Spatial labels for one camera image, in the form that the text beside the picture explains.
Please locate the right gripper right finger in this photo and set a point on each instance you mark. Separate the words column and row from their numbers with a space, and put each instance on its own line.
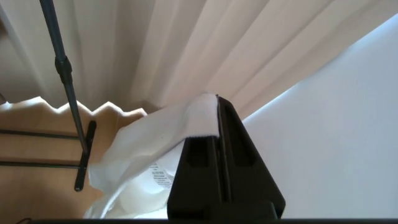
column 248, row 174

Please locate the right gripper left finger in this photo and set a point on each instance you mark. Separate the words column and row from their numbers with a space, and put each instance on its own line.
column 196, row 180

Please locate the white garment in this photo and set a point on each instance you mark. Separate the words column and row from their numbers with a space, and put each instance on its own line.
column 149, row 140

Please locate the black clothes rack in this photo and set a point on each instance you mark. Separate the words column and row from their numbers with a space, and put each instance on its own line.
column 63, row 68

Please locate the beige curtain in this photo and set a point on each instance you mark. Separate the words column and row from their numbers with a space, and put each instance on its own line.
column 186, row 46

